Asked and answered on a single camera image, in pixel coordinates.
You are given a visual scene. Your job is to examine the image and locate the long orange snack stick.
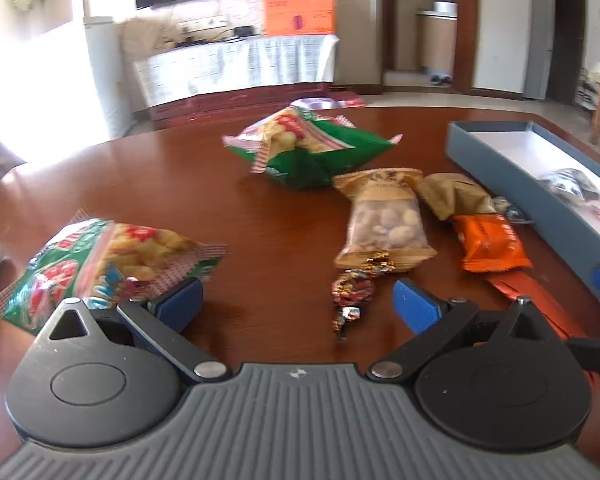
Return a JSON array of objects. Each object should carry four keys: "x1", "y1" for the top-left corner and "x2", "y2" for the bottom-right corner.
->
[{"x1": 486, "y1": 270, "x2": 588, "y2": 341}]

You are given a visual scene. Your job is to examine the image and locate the red gold candy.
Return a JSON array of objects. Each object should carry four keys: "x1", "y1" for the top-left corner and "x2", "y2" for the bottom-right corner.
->
[{"x1": 332, "y1": 252, "x2": 394, "y2": 340}]

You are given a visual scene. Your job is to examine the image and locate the orange snack packet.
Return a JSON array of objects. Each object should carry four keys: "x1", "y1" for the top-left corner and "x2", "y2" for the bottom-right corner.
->
[{"x1": 453, "y1": 214, "x2": 532, "y2": 273}]

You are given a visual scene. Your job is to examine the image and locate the green shrimp chips bag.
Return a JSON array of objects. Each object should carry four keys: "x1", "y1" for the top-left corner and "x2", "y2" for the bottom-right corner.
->
[
  {"x1": 0, "y1": 211, "x2": 226, "y2": 335},
  {"x1": 222, "y1": 106, "x2": 402, "y2": 190}
]

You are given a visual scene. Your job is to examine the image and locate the tan peanut snack bag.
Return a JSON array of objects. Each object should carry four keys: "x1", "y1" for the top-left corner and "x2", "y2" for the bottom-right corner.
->
[{"x1": 332, "y1": 168, "x2": 437, "y2": 272}]

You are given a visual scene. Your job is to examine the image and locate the brown paper snack packet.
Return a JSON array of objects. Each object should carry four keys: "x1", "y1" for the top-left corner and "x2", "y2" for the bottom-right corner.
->
[{"x1": 416, "y1": 174, "x2": 496, "y2": 221}]

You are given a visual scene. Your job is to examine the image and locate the newspaper print snack packet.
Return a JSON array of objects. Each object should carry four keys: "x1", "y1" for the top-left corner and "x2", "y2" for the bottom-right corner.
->
[{"x1": 539, "y1": 168, "x2": 600, "y2": 206}]

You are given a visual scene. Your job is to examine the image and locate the grey blue shallow box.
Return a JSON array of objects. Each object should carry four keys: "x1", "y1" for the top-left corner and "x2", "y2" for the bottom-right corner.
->
[{"x1": 444, "y1": 120, "x2": 600, "y2": 331}]

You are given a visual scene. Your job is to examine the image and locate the red item on floor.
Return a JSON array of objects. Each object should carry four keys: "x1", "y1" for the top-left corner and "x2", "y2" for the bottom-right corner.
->
[{"x1": 329, "y1": 90, "x2": 366, "y2": 108}]

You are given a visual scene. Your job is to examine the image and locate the tv cabinet with cloth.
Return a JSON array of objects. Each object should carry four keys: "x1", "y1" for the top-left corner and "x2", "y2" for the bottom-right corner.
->
[{"x1": 133, "y1": 35, "x2": 339, "y2": 129}]

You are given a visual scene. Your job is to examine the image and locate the white purple bottle on floor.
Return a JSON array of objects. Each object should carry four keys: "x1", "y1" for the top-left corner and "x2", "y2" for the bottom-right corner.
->
[{"x1": 290, "y1": 96, "x2": 341, "y2": 110}]

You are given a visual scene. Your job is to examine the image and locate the white chest freezer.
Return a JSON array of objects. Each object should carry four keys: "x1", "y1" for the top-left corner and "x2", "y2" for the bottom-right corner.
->
[{"x1": 83, "y1": 16, "x2": 134, "y2": 139}]

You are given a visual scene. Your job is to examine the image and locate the wooden kitchen cabinet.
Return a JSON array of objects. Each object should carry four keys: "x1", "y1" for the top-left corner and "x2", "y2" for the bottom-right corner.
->
[{"x1": 416, "y1": 11, "x2": 457, "y2": 76}]

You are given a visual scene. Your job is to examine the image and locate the orange gift box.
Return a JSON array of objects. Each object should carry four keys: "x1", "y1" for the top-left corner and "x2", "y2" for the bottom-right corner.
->
[{"x1": 262, "y1": 0, "x2": 336, "y2": 36}]

